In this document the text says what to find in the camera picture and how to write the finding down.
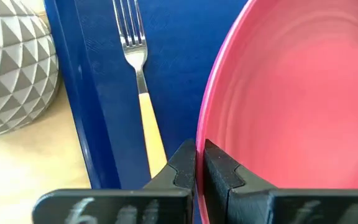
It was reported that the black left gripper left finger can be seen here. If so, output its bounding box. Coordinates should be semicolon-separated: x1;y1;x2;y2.
32;138;198;224

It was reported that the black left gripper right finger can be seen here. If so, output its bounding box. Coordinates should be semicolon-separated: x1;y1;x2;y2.
203;139;358;224

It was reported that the fork with cream handle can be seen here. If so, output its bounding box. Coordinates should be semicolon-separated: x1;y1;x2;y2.
112;0;168;179

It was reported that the dark blue plastic tray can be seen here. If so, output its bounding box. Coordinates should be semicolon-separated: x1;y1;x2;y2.
44;0;250;224

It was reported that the grey white triangle-pattern planter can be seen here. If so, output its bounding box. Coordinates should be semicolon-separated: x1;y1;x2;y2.
0;0;62;140

